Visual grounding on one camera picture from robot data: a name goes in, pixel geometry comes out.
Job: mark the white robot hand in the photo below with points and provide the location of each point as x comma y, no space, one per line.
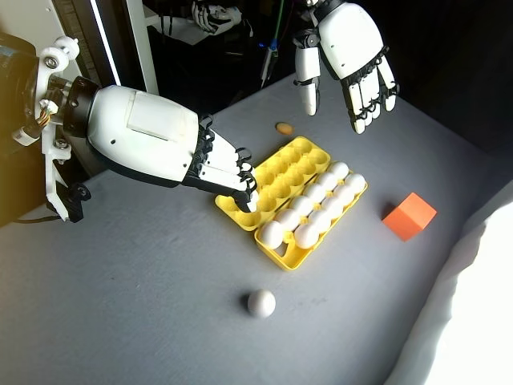
348,40
140,128

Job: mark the white toy egg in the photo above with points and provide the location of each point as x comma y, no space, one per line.
315,193
356,182
320,220
332,207
288,219
344,195
302,205
306,234
271,234
340,170
261,303
327,181

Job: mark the spare white robot hand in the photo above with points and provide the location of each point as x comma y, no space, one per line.
212,16

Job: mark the yellow egg carton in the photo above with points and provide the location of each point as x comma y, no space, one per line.
280,160

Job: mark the white connector with blue light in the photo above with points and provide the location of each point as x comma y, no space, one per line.
269,60

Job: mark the round tan biscuit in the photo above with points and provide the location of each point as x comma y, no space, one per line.
283,127

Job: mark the white panel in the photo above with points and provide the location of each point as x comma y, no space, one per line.
28,20

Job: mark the grey table cloth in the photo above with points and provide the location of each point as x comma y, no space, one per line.
140,301

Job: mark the orange cube block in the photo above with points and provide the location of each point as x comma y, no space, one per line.
409,218

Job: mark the white fabric sheet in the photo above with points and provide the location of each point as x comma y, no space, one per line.
481,321

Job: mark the white frame post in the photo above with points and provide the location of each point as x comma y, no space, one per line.
140,40

